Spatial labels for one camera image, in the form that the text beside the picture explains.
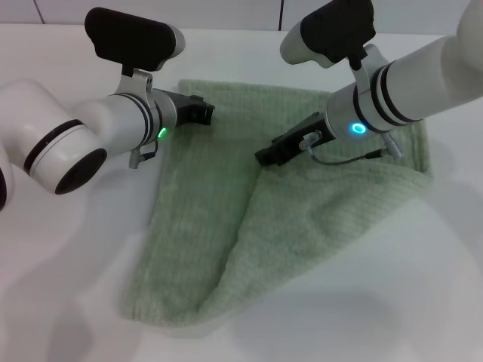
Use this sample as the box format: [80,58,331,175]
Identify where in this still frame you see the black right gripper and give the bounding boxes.
[255,111,335,167]

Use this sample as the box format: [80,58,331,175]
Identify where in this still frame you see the green ribbed towel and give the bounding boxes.
[120,78,435,327]

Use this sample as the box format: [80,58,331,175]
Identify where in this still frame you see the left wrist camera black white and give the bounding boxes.
[85,8,186,95]

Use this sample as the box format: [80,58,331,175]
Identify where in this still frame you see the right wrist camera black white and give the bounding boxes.
[281,0,382,94]

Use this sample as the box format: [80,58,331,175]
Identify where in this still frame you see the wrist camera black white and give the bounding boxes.
[281,0,382,94]
[85,8,186,95]

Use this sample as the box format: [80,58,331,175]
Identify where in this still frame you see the left wrist cable silver plug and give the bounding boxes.
[128,141,159,170]

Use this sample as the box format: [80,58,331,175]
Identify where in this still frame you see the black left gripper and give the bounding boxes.
[165,88,216,127]

